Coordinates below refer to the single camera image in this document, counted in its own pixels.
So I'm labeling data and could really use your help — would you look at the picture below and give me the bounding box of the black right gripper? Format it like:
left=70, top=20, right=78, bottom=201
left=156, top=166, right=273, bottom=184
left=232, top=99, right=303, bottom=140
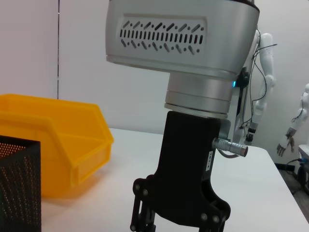
left=129, top=110, right=231, bottom=232

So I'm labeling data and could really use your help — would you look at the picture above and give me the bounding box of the white arm with skeletal hand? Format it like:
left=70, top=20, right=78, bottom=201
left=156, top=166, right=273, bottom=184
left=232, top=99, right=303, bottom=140
left=277, top=83, right=309, bottom=158

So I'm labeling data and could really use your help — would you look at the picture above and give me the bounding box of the black mesh pen holder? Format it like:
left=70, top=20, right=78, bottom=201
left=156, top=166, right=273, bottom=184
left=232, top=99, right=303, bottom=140
left=0, top=135, right=42, bottom=232

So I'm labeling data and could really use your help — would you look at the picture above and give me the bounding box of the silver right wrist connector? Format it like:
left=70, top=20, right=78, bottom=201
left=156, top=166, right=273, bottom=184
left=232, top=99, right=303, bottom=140
left=211, top=137, right=249, bottom=156

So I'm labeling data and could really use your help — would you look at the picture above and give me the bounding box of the yellow plastic bin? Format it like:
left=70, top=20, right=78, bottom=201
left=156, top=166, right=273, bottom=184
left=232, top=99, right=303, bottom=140
left=0, top=93, right=114, bottom=199

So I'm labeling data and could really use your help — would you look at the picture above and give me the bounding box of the thin right wrist cable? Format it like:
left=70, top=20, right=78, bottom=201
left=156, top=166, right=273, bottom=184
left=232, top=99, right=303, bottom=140
left=217, top=149, right=241, bottom=160

